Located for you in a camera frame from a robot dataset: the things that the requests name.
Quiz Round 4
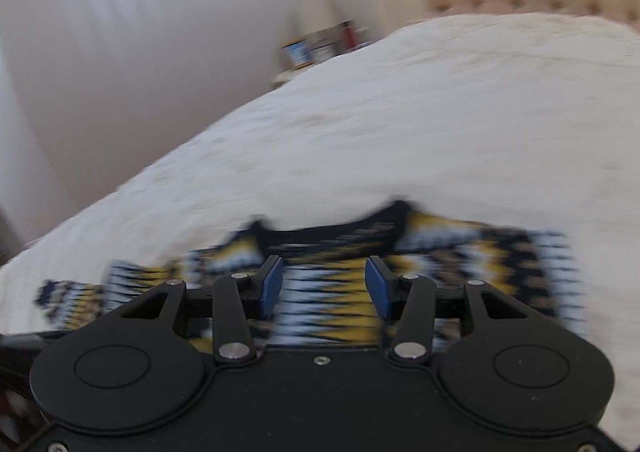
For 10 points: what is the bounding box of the white table lamp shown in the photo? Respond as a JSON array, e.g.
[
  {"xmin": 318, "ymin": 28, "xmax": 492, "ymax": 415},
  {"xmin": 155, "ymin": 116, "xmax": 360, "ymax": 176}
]
[{"xmin": 297, "ymin": 0, "xmax": 342, "ymax": 38}]

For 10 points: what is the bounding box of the framed photo with blue picture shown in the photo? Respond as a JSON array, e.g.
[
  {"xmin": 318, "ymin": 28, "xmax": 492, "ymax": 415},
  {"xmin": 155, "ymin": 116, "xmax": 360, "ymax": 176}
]
[{"xmin": 281, "ymin": 38, "xmax": 314, "ymax": 71}]

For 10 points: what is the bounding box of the cream embroidered bedspread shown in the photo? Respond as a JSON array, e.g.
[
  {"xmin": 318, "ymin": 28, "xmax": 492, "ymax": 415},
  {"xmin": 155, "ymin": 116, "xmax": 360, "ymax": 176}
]
[{"xmin": 1, "ymin": 13, "xmax": 639, "ymax": 446}]

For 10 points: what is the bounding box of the red bottle on nightstand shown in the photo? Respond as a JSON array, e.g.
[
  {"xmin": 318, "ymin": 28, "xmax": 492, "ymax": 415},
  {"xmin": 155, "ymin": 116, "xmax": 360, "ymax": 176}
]
[{"xmin": 341, "ymin": 21, "xmax": 357, "ymax": 51}]

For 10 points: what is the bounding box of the navy yellow patterned knit sweater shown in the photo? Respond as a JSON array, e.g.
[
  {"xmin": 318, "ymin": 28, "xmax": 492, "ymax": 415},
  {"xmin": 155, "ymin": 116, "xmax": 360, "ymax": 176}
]
[{"xmin": 35, "ymin": 201, "xmax": 586, "ymax": 346}]

